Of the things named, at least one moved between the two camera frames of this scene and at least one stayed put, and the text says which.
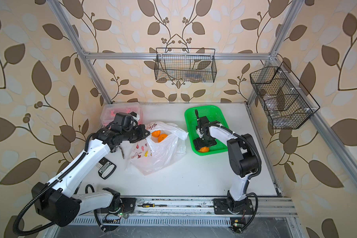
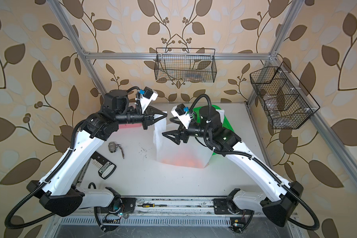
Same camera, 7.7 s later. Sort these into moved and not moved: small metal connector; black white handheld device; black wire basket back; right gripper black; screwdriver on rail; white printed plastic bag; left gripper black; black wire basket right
Moved: white printed plastic bag; left gripper black; right gripper black
Not moved: screwdriver on rail; black white handheld device; black wire basket right; black wire basket back; small metal connector
